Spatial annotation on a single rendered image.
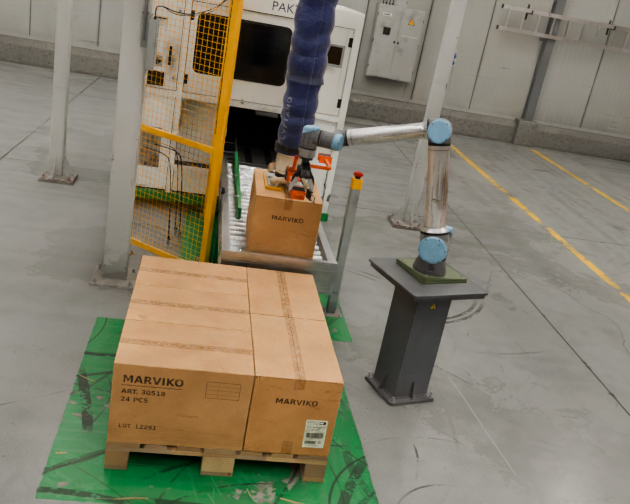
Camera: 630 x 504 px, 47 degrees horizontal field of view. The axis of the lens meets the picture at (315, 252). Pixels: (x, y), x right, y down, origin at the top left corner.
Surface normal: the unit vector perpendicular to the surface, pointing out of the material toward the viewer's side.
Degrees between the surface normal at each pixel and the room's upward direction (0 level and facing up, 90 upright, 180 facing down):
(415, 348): 90
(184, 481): 0
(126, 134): 90
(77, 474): 0
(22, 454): 0
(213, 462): 90
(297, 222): 90
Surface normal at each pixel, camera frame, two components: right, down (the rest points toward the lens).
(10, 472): 0.18, -0.92
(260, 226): 0.10, 0.37
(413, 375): 0.43, 0.39
